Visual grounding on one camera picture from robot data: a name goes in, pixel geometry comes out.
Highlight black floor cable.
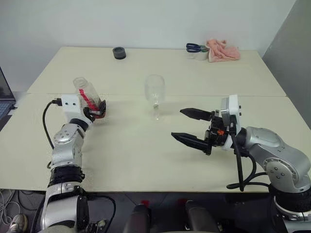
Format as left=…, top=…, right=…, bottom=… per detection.
left=18, top=190, right=47, bottom=202

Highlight white floor cables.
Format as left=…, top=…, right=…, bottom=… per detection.
left=0, top=189, right=21, bottom=224

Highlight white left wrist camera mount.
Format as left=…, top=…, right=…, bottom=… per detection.
left=61, top=95, right=95, bottom=131

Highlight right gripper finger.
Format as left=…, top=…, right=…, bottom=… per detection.
left=180, top=108, right=215, bottom=121
left=171, top=132, right=212, bottom=156

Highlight clear wine glass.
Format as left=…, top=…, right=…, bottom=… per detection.
left=144, top=74, right=166, bottom=122

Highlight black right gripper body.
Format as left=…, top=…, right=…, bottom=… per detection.
left=205, top=110, right=231, bottom=148

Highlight pink cloth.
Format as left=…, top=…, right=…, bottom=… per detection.
left=206, top=38, right=242, bottom=63

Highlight dark rounded shape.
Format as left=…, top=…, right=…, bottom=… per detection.
left=123, top=203, right=152, bottom=233
left=185, top=200, right=219, bottom=233

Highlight blue handled scissors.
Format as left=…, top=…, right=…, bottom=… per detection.
left=186, top=43, right=209, bottom=53

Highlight grey sneaker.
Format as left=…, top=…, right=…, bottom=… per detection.
left=9, top=214, right=28, bottom=233

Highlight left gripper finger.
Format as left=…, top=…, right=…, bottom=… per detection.
left=98, top=99, right=108, bottom=118
left=83, top=108, right=96, bottom=122

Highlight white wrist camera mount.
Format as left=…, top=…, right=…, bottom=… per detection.
left=220, top=94, right=242, bottom=151
left=61, top=95, right=95, bottom=131

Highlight grey laptop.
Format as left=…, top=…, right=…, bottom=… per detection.
left=0, top=67, right=17, bottom=122

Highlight clear tape roll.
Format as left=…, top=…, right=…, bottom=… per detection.
left=188, top=50, right=208, bottom=62

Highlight plastic bottle with red cap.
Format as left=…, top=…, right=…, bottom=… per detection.
left=72, top=77, right=108, bottom=125

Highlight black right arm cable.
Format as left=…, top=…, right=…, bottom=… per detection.
left=226, top=126, right=270, bottom=193

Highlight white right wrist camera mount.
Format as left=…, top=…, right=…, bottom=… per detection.
left=220, top=94, right=242, bottom=151

